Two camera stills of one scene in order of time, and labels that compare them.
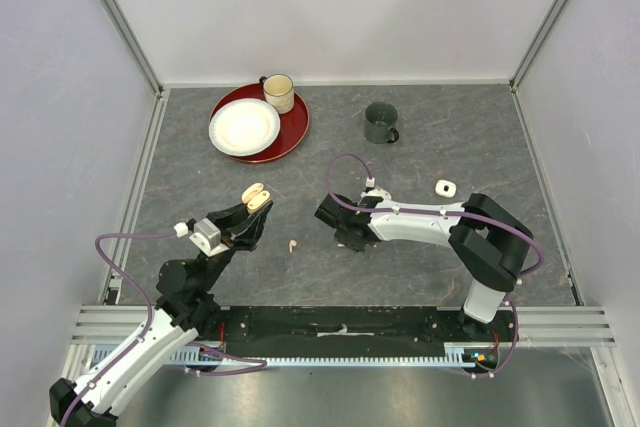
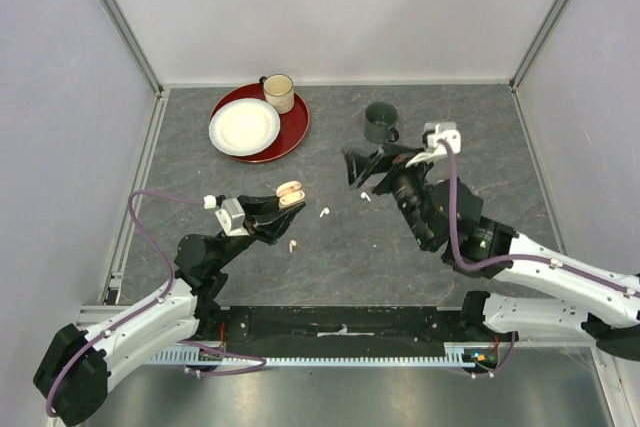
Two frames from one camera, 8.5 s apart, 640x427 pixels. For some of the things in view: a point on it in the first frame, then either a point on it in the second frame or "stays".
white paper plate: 244,127 stays
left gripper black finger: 256,222 → 281,225
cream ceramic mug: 279,90 stays
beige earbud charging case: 255,197 → 290,194
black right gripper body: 340,236 → 402,181
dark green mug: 379,118 stays
